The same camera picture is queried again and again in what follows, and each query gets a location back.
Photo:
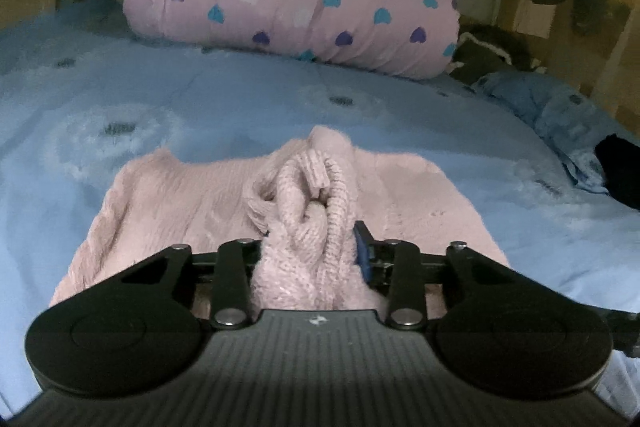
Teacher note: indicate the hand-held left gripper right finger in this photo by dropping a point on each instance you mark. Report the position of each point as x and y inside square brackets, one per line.
[361, 257]

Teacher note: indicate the black cloth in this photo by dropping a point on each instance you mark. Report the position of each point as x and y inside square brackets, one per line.
[622, 172]

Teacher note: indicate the blue pillow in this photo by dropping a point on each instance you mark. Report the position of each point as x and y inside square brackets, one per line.
[555, 117]

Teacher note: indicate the dark cloth with white trim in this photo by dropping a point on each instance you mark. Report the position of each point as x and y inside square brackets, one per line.
[490, 52]

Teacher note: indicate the blue dandelion-print bed sheet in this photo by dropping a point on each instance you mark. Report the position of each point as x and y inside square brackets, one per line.
[225, 107]

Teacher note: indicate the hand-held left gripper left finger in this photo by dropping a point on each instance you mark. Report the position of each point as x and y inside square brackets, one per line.
[232, 269]

